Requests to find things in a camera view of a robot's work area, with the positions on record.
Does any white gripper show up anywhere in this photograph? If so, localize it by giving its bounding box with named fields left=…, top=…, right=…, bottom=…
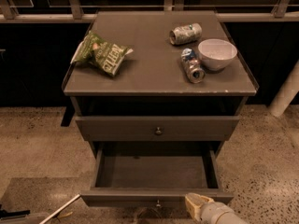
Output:
left=185, top=193, right=234, bottom=224

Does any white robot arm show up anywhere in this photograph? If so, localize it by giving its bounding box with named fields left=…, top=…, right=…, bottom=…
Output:
left=185, top=193, right=248, bottom=224

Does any grey top drawer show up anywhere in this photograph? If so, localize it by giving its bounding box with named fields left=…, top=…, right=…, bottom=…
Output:
left=76, top=116, right=239, bottom=141

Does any grey wooden drawer cabinet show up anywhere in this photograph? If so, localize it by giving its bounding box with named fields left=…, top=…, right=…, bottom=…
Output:
left=61, top=10, right=260, bottom=147

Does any white rod on floor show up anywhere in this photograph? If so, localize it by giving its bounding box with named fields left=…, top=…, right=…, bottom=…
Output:
left=39, top=194, right=81, bottom=224

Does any crushed blue silver can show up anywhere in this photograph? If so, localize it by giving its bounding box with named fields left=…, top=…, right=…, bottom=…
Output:
left=181, top=49, right=206, bottom=84

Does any white pillar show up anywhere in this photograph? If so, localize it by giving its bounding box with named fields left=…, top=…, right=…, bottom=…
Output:
left=269, top=60, right=299, bottom=117

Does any white bowl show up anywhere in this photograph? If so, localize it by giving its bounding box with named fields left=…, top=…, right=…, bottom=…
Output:
left=198, top=39, right=237, bottom=71

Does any crushed silver green can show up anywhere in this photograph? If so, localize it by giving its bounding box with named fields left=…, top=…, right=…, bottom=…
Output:
left=169, top=23, right=202, bottom=45

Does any green Kettle chip bag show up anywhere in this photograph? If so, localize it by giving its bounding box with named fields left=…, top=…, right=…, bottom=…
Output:
left=71, top=31, right=133, bottom=77

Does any black tool on floor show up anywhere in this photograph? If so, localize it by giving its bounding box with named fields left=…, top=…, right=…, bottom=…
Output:
left=0, top=204, right=30, bottom=219

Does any metal window railing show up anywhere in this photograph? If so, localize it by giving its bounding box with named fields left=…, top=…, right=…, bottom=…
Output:
left=0, top=0, right=299, bottom=22

